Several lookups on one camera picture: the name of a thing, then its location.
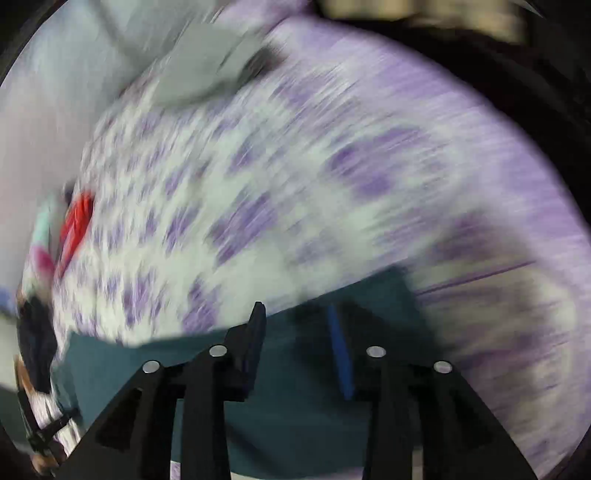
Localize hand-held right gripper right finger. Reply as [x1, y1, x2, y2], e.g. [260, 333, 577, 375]
[327, 305, 539, 480]

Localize red striped shorts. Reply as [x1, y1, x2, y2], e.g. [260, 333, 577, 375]
[55, 193, 96, 274]

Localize purple floral bedspread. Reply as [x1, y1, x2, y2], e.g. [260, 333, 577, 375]
[46, 14, 579, 480]

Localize black shorts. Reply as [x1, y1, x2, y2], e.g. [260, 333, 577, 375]
[16, 295, 59, 394]

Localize floral pillow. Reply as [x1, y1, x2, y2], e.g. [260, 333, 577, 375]
[21, 191, 70, 297]

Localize teal pants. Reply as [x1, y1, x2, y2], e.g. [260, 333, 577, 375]
[51, 265, 428, 479]

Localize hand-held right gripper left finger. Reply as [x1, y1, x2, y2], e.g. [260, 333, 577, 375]
[55, 302, 267, 480]

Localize grey pants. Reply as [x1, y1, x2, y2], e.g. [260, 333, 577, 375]
[150, 21, 287, 108]

